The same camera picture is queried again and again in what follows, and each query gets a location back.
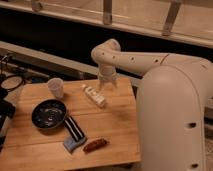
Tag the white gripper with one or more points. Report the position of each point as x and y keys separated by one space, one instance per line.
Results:
x=106 y=79

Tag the white paper cup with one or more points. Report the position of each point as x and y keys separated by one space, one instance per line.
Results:
x=55 y=85

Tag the black device at left edge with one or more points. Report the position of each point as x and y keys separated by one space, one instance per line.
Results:
x=7 y=111

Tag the blue black striped sponge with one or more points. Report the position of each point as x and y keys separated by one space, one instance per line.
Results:
x=76 y=138

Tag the dark blue bowl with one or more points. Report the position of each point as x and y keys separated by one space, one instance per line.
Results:
x=49 y=114

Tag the round black framed dish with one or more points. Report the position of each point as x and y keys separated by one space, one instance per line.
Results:
x=12 y=82

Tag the wooden board table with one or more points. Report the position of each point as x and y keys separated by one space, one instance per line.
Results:
x=89 y=136

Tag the brown sausage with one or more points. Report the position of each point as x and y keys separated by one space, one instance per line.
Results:
x=94 y=145

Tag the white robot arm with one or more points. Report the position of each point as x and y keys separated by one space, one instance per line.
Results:
x=171 y=99

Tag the white plastic bottle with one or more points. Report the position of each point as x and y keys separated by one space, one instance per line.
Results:
x=94 y=96

